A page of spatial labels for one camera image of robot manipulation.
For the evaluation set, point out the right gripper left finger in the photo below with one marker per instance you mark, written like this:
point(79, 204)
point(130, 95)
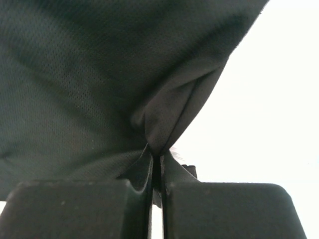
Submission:
point(64, 209)

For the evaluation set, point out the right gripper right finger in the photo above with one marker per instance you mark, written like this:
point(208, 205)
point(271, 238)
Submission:
point(199, 210)

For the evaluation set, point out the black t shirt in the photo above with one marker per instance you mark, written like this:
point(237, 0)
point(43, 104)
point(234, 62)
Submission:
point(86, 85)

